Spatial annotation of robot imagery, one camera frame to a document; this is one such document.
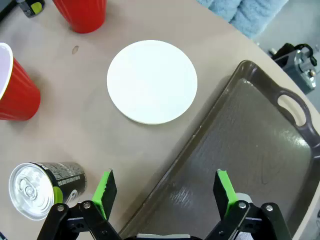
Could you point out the dark brown serving tray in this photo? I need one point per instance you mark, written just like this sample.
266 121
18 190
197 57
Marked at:
237 150

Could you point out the white ceramic bowl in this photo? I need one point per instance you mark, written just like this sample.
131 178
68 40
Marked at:
152 82

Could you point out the red plastic cup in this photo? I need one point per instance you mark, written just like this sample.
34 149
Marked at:
22 95
80 15

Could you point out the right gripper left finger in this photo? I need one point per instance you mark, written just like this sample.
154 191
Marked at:
102 197

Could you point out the person's light blue fuzzy sweater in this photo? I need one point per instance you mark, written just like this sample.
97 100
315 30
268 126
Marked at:
250 17

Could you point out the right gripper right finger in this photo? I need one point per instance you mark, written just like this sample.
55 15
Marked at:
226 192

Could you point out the black metal clamp device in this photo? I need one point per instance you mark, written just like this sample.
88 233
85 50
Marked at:
287 62

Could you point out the black green drink can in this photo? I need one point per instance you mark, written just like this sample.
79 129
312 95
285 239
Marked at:
67 177
31 8

